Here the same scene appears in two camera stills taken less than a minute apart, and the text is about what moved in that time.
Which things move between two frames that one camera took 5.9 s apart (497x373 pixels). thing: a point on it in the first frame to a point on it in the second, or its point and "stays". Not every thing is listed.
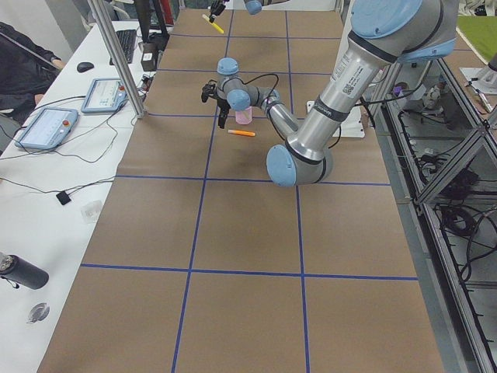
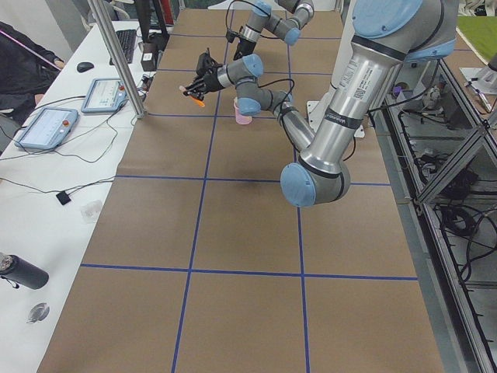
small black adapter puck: x=63 y=197 stays
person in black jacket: x=26 y=68 stays
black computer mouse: x=85 y=66 stays
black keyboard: x=126 y=40 stays
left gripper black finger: x=224 y=116 to x=198 y=93
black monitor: x=161 y=35 stays
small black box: x=149 y=56 stays
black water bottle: x=19 y=271 stays
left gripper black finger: x=221 y=119 to x=198 y=82
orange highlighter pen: x=242 y=133 to x=199 y=102
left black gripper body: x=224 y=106 to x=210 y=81
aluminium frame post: x=118 y=61 stays
